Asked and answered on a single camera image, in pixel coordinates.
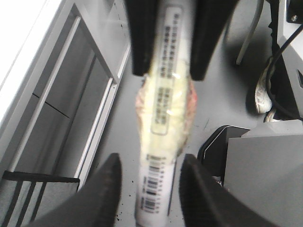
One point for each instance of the grey robot base block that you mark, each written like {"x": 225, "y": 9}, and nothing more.
{"x": 264, "y": 170}

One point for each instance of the white whiteboard marker pen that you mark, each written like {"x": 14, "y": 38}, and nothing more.
{"x": 165, "y": 107}

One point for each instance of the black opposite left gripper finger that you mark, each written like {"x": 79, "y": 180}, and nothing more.
{"x": 142, "y": 16}
{"x": 211, "y": 17}

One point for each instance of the white chair leg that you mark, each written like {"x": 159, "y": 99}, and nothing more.
{"x": 248, "y": 38}

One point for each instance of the grey striped fabric bin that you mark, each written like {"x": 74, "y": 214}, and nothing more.
{"x": 25, "y": 197}

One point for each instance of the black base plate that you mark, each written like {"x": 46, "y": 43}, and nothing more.
{"x": 213, "y": 153}

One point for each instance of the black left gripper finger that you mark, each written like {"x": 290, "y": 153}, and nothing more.
{"x": 205, "y": 203}
{"x": 94, "y": 205}

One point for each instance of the grey metal table frame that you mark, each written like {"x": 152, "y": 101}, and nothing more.
{"x": 58, "y": 92}

